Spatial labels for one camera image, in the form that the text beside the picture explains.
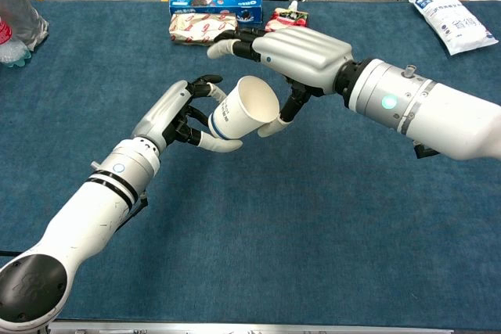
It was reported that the white paper cup blue stripe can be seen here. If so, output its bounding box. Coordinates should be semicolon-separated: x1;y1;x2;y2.
207;75;281;142

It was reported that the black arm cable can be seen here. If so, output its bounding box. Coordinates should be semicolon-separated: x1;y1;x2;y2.
413;142;438;160
117;189;150;230

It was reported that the clear bottle red label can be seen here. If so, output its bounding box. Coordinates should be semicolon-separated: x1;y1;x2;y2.
0;16;32;69

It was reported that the blue felt table cloth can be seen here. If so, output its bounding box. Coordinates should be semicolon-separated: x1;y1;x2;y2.
0;0;501;330

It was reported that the clear crumpled plastic bottle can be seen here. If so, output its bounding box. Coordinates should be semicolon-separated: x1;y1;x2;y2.
0;0;50;52

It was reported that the red white snack bag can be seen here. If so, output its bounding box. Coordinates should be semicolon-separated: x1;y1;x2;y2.
265;0;312;34

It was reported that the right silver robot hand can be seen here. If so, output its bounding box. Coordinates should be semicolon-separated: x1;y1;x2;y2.
207;27;354;138

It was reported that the cream snack pack red print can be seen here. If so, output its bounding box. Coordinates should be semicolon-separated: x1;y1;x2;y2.
168;12;240;47

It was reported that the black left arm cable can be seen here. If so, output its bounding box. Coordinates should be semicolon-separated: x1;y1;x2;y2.
117;189;150;230

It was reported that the silver metal table rail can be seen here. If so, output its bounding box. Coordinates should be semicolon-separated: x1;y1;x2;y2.
46;318;455;334

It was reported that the white bag blue print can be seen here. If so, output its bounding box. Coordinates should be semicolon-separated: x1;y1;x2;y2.
408;0;500;57

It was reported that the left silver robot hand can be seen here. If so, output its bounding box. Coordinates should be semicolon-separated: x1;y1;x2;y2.
132;74;244;153

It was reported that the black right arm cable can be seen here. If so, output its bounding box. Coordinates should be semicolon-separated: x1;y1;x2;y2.
413;142;438;160

